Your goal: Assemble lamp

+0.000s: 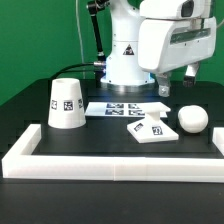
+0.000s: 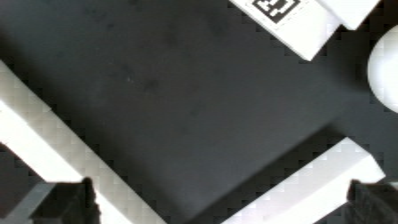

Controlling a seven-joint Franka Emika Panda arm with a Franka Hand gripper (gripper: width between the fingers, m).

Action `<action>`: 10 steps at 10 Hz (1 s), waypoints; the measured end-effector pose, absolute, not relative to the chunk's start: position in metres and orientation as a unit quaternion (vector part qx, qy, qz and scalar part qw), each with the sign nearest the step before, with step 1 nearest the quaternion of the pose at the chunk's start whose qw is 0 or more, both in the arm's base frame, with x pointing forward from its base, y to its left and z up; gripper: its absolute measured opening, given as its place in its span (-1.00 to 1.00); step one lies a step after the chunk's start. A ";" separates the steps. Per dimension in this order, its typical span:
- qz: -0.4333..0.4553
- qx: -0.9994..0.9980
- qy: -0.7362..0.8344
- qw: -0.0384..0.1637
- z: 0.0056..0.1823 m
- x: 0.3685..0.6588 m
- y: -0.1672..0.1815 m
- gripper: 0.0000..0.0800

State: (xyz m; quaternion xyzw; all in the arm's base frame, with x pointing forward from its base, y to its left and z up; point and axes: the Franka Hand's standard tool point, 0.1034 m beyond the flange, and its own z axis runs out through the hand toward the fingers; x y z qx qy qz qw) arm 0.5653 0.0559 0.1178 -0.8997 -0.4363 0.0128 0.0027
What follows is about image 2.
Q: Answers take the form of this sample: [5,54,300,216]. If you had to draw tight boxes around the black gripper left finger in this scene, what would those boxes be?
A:
[0,177,101,224]

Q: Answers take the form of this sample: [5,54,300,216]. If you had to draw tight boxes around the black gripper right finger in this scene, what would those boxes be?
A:
[344,180,398,224]

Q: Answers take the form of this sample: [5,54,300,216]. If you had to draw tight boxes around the white lamp bulb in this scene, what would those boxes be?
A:
[367,25,398,113]

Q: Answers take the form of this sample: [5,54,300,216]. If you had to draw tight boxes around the white lamp base with tags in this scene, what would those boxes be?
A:
[229,0,380,61]

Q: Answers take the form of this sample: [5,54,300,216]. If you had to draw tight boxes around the white U-shaped fence frame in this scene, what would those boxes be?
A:
[0,61,385,224]

